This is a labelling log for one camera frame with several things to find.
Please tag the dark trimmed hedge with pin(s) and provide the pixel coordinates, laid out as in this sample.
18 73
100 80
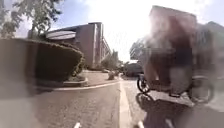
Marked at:
50 60

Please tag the dark vehicle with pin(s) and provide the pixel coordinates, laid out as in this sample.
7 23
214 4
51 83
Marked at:
133 69

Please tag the trees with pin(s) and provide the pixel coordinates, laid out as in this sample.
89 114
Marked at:
111 61

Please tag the robot's own part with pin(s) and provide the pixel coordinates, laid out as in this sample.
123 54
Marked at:
140 124
77 125

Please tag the brown building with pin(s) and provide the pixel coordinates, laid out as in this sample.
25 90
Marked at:
88 43

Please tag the white curved kerb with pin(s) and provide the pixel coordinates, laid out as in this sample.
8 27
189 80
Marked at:
90 86

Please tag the grey asphalt road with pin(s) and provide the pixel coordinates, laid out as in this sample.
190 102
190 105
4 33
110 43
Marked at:
83 106

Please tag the small bush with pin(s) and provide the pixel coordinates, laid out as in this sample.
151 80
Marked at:
111 75

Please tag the person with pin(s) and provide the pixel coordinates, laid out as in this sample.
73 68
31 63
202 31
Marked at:
173 50

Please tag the tree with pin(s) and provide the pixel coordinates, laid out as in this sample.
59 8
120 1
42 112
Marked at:
33 13

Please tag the bicycle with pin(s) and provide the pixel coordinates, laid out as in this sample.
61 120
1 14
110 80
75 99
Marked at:
143 85

